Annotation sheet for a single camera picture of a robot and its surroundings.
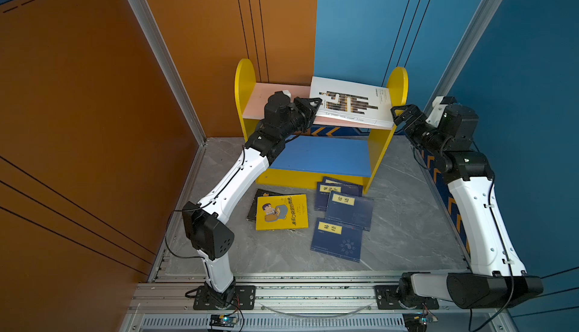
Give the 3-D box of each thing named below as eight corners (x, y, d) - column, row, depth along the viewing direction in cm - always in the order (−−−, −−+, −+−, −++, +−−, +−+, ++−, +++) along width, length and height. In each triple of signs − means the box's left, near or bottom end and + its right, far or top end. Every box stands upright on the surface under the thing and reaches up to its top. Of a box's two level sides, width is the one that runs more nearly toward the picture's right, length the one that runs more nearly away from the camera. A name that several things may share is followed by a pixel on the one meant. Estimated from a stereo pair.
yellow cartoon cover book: (255, 230, 90) (254, 227, 87) (259, 197, 99) (258, 194, 97) (308, 230, 90) (308, 227, 87) (307, 197, 99) (307, 194, 97)
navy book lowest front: (310, 249, 86) (310, 247, 84) (317, 218, 94) (317, 216, 92) (358, 262, 83) (360, 261, 81) (361, 229, 91) (362, 227, 89)
